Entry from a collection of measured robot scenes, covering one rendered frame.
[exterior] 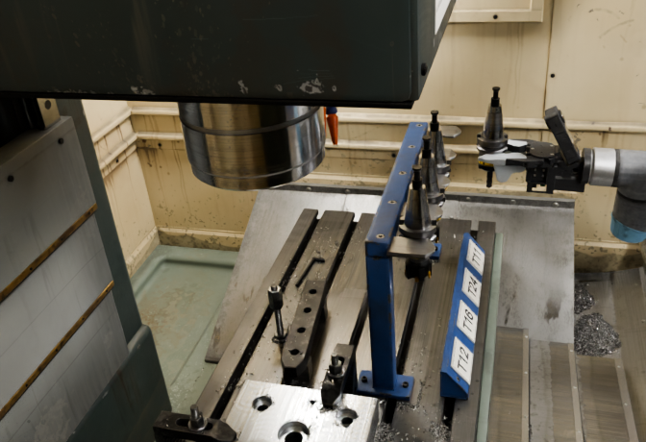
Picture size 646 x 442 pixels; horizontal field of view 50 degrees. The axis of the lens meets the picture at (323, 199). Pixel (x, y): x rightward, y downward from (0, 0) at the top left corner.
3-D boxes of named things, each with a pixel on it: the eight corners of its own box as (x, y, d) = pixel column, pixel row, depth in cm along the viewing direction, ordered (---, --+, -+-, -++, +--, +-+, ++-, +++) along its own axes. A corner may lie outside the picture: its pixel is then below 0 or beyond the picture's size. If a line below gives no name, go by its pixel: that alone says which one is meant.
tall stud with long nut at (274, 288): (289, 332, 140) (283, 282, 134) (285, 341, 138) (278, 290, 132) (276, 331, 141) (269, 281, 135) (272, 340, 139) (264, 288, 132)
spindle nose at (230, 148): (214, 131, 88) (199, 39, 82) (337, 131, 85) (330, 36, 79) (169, 192, 75) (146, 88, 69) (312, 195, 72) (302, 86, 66)
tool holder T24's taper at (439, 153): (424, 156, 133) (424, 123, 130) (447, 157, 132) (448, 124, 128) (420, 166, 129) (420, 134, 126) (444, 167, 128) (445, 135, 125)
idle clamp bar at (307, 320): (330, 305, 147) (327, 280, 144) (306, 394, 125) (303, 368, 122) (307, 303, 148) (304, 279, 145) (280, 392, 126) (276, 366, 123)
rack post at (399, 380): (414, 380, 126) (411, 246, 111) (409, 401, 122) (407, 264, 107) (360, 373, 129) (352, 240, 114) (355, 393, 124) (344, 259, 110)
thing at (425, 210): (405, 214, 115) (404, 180, 111) (432, 215, 114) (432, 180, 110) (403, 229, 111) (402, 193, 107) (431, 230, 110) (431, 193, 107)
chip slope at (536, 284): (565, 279, 193) (575, 199, 180) (577, 489, 136) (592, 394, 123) (268, 252, 217) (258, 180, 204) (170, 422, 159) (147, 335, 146)
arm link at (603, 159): (616, 159, 129) (612, 140, 136) (591, 157, 130) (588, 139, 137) (610, 193, 133) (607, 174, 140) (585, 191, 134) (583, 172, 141)
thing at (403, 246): (436, 242, 110) (436, 238, 109) (433, 261, 105) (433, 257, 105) (393, 238, 112) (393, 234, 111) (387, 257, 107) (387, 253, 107)
